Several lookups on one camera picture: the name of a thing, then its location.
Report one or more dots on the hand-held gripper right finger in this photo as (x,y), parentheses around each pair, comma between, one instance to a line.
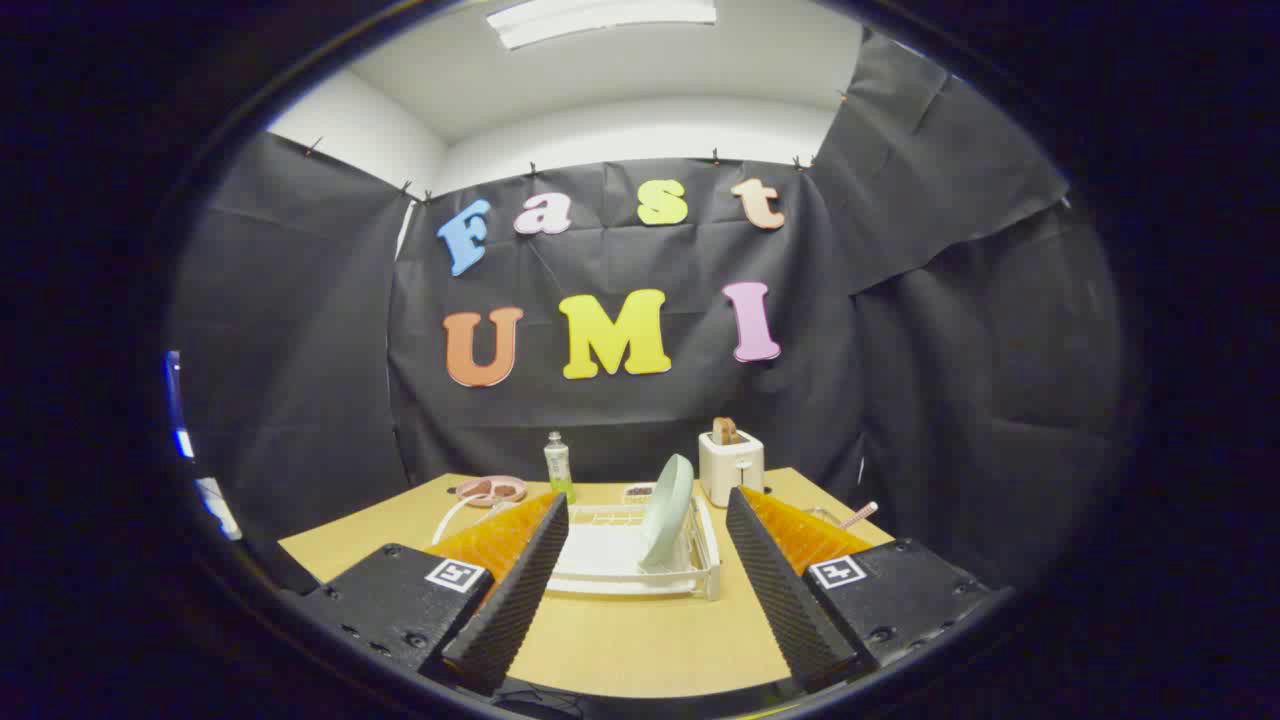
(780,600)

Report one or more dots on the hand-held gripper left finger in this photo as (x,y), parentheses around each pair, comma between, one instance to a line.
(520,600)

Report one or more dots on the light green plate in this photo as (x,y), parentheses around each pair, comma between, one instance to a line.
(665,510)

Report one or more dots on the pink oval dish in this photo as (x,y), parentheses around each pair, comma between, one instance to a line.
(490,499)

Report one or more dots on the white divided dish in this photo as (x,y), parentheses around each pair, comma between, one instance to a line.
(638,493)

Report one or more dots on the white drain tray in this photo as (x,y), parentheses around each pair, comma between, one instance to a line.
(600,560)

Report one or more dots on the clear bottle green liquid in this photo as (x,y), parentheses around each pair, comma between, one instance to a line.
(558,468)

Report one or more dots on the white toaster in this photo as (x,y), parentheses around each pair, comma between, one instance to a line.
(730,470)

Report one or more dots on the brown bread slice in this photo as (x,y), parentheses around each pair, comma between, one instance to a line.
(726,431)

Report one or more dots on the black backdrop cloth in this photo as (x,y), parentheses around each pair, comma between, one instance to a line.
(900,400)

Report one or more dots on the ceiling light panel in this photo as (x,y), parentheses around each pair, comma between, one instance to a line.
(600,18)

